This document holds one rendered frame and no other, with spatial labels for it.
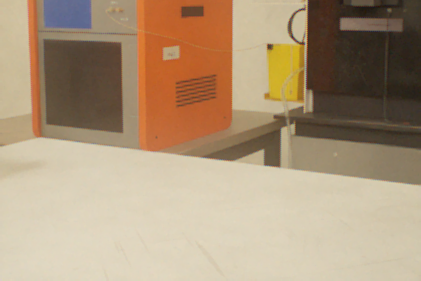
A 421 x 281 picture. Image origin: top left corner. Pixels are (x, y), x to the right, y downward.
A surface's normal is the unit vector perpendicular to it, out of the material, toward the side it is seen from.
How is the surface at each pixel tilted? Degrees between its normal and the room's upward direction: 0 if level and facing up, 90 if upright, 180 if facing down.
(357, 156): 90
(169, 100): 90
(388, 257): 0
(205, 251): 0
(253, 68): 90
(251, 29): 90
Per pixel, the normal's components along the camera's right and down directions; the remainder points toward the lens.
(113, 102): -0.51, 0.15
